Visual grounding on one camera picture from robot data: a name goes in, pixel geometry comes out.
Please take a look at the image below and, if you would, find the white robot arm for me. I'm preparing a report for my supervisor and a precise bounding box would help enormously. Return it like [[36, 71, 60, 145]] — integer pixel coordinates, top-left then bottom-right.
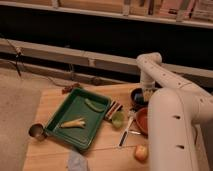
[[136, 52, 213, 171]]

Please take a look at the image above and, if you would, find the dark purple bowl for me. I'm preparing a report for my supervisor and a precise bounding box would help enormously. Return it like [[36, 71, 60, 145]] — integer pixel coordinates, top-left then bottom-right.
[[130, 88, 148, 108]]

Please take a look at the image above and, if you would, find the red brown bowl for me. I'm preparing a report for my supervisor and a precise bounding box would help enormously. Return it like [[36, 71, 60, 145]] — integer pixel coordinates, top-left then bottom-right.
[[136, 107, 148, 135]]

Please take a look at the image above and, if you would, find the green pea pod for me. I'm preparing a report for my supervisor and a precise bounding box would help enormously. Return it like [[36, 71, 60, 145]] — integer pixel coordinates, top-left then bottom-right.
[[84, 98, 104, 113]]

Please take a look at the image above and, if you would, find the small green cup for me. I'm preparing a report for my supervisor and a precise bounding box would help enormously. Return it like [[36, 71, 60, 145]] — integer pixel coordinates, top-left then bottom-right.
[[112, 111, 125, 129]]

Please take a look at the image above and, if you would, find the brown toy near tray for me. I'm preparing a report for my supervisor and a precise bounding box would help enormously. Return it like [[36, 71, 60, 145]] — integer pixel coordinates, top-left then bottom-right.
[[62, 83, 82, 94]]

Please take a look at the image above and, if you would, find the green rectangular tray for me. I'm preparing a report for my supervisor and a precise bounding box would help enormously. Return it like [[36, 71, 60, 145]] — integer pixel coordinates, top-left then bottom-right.
[[45, 88, 111, 150]]

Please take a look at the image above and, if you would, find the yellow orange toy fruit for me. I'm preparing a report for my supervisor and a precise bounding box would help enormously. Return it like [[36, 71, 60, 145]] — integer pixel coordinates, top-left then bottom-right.
[[134, 145, 148, 162]]

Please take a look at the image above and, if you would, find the grey cloth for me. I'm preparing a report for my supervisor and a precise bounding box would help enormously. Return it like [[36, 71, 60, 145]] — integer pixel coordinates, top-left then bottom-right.
[[67, 151, 89, 171]]

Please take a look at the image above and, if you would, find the small metal cup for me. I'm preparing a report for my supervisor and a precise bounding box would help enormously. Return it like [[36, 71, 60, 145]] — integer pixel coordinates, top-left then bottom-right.
[[28, 123, 47, 141]]

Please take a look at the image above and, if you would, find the white handled brush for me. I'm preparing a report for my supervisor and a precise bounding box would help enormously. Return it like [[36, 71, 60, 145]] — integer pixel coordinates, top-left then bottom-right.
[[118, 110, 135, 148]]

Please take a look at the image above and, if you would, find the wooden rail frame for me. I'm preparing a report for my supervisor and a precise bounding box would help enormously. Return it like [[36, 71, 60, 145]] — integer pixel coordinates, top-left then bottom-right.
[[0, 38, 213, 87]]

